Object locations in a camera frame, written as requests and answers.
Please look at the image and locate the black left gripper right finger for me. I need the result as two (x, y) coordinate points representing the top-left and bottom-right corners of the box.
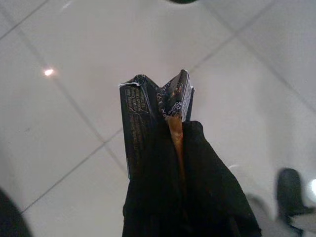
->
(181, 119), (262, 237)

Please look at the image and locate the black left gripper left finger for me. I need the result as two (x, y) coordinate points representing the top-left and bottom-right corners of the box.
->
(121, 122), (189, 237)

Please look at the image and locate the crushed black carton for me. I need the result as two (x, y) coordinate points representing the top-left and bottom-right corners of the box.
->
(116, 69), (197, 192)

